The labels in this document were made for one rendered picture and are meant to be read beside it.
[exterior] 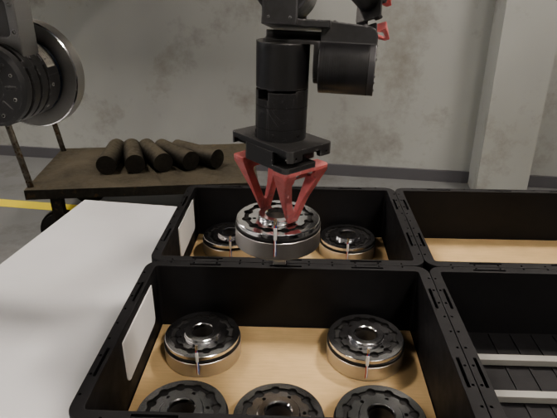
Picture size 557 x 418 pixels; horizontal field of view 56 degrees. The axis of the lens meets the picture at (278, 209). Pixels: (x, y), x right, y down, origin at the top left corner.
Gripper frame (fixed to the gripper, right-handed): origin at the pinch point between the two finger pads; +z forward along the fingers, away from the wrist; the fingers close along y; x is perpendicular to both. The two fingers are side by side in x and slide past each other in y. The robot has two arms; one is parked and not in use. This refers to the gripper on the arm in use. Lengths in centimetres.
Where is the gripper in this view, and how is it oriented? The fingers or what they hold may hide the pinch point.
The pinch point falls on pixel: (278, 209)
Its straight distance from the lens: 63.4
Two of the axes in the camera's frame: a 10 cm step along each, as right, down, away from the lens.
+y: -6.6, -3.3, 6.8
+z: -0.3, 9.1, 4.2
